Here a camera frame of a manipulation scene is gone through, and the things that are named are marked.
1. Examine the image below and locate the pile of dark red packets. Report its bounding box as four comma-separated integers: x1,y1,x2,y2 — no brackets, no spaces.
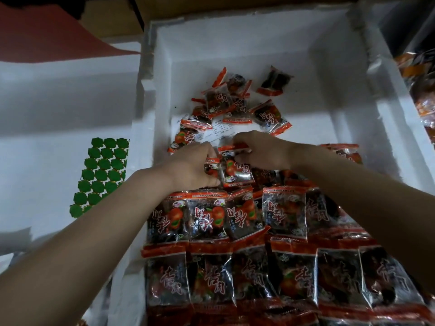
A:
139,66,435,326

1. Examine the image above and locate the black metal guard rail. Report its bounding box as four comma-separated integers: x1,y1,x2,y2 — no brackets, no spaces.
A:
0,0,89,21

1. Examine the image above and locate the green leaf-pattern sheet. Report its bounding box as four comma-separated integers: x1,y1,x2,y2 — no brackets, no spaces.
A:
68,137,131,219

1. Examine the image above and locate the person's left forearm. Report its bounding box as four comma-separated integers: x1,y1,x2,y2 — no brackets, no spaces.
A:
0,165,184,326

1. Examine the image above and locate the pile of brown packets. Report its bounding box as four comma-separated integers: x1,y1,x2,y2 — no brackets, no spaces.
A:
396,51,435,143

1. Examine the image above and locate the small white paper slip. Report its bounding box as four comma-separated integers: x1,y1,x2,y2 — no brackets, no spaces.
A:
200,122,237,143

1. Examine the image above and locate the person's left hand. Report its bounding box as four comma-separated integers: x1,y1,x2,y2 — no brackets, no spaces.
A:
153,141,222,193

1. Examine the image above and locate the dark red snack packet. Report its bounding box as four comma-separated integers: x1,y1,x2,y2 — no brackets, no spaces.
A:
204,147,256,189

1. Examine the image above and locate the red scalloped sign yellow lettering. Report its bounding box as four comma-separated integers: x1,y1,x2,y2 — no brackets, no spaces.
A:
0,3,140,64

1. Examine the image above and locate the person's right hand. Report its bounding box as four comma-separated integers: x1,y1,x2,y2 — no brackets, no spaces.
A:
233,130,303,173

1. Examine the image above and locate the person's right forearm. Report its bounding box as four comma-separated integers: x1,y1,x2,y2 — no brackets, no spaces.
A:
289,142,435,292

